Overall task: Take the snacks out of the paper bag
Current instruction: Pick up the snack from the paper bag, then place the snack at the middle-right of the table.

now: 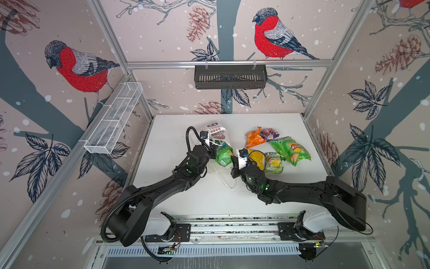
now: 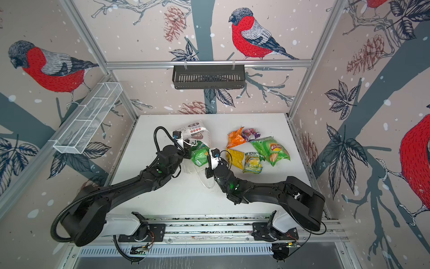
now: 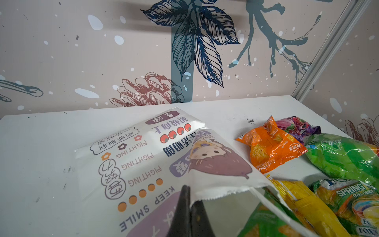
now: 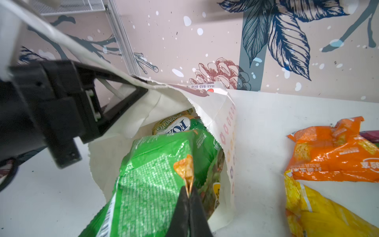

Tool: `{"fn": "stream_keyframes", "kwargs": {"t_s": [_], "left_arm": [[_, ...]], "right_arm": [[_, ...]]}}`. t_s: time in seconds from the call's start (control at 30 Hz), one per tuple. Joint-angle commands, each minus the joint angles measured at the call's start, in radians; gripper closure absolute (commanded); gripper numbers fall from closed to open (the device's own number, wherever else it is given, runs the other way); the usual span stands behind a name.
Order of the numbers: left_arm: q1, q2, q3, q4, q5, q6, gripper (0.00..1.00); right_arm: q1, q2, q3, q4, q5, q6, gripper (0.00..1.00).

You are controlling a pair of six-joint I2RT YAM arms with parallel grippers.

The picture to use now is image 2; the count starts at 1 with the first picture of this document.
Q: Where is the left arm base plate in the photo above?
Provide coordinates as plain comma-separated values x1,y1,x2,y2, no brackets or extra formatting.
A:
117,224,166,243

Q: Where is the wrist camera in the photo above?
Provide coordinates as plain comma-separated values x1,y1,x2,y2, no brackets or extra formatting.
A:
172,131,184,149
209,148,220,169

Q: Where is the aluminium mounting rail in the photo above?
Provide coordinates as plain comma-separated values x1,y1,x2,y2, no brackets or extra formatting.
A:
87,217,349,247

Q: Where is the purple candy packet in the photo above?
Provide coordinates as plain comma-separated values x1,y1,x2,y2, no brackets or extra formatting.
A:
241,128,261,142

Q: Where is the right thin black cable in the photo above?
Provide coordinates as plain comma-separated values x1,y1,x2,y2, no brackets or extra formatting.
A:
282,218,327,256

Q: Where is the white printed paper bag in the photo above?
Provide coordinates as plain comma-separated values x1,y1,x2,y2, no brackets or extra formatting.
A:
173,121,215,189

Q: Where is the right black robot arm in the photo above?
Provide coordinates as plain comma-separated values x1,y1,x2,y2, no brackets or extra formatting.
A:
205,154,325,235

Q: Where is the green chips bag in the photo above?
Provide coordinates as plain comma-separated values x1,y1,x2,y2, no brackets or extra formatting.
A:
250,136,291,167

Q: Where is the green Fox's candy packet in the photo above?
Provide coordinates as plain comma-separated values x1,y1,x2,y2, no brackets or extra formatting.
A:
191,141,209,167

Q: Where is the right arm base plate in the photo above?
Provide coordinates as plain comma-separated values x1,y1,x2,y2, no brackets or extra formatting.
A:
252,222,299,242

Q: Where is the black hanging wire basket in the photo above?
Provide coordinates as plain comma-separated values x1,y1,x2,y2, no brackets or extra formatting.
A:
172,65,246,90

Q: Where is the left black corrugated cable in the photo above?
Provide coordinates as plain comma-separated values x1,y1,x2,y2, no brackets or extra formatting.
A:
50,126,179,263

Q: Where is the green white snack packet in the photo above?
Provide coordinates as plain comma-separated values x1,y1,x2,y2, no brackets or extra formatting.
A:
243,152,264,174

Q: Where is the orange snack packet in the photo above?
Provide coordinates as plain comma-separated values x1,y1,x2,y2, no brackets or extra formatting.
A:
227,127,246,149

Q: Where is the white mesh wall basket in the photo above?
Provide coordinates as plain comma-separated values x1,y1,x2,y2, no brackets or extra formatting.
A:
53,82,123,154

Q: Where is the yellow snack packet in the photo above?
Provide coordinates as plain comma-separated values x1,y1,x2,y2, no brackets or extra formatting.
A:
226,149,245,169

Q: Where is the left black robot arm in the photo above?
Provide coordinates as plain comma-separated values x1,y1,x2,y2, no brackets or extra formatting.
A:
59,145,190,247

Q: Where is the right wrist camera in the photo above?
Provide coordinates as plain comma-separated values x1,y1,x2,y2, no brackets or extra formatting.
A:
209,148,220,169

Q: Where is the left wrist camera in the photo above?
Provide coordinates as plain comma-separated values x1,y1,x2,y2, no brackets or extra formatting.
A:
172,131,184,149

